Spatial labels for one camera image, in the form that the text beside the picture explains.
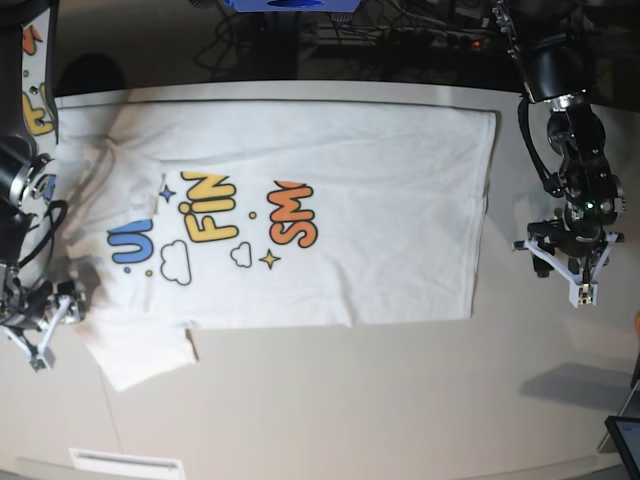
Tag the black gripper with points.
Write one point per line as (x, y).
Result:
(575, 237)
(34, 308)

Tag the white printed T-shirt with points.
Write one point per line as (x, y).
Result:
(263, 214)

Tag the blue robot base block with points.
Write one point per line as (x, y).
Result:
(339, 6)

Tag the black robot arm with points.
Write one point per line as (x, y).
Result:
(30, 216)
(547, 42)

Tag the black tablet device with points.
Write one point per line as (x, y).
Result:
(624, 431)

